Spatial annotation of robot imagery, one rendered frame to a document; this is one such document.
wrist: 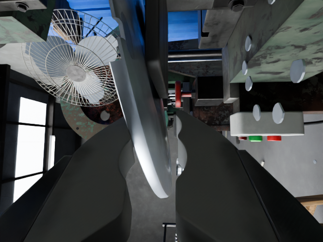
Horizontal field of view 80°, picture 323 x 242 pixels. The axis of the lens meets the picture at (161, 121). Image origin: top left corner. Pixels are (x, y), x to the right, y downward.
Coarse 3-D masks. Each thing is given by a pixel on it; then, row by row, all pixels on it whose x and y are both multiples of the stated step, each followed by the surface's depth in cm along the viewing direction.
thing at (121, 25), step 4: (124, 16) 10; (124, 20) 10; (120, 24) 9; (124, 24) 9; (120, 28) 9; (124, 28) 9; (128, 28) 10; (120, 32) 9; (124, 32) 9; (128, 32) 10; (124, 36) 9; (128, 36) 10; (128, 40) 10; (128, 44) 10; (132, 44) 11; (128, 48) 9; (132, 48) 11; (132, 52) 10; (132, 56) 10
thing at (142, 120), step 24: (120, 0) 9; (144, 24) 25; (120, 48) 8; (144, 48) 25; (120, 72) 9; (144, 72) 14; (120, 96) 9; (144, 96) 12; (144, 120) 10; (144, 144) 10; (168, 144) 30; (144, 168) 11; (168, 168) 21; (168, 192) 16
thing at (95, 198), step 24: (120, 120) 10; (96, 144) 9; (120, 144) 9; (72, 168) 8; (96, 168) 8; (120, 168) 8; (72, 192) 7; (96, 192) 7; (120, 192) 7; (48, 216) 6; (72, 216) 6; (96, 216) 6; (120, 216) 6; (24, 240) 5; (48, 240) 5; (72, 240) 5; (96, 240) 6; (120, 240) 6
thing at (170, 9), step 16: (160, 0) 16; (176, 0) 25; (192, 0) 25; (208, 0) 25; (224, 0) 25; (240, 0) 25; (256, 0) 25; (160, 16) 16; (160, 32) 16; (160, 48) 16; (160, 64) 16; (160, 80) 19; (160, 96) 26
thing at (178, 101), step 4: (176, 84) 53; (180, 84) 53; (176, 88) 53; (180, 88) 53; (176, 92) 52; (180, 92) 52; (184, 92) 55; (188, 92) 54; (176, 96) 52; (180, 96) 52; (184, 96) 55; (188, 96) 55; (176, 100) 52; (180, 100) 52; (176, 104) 53; (180, 104) 53
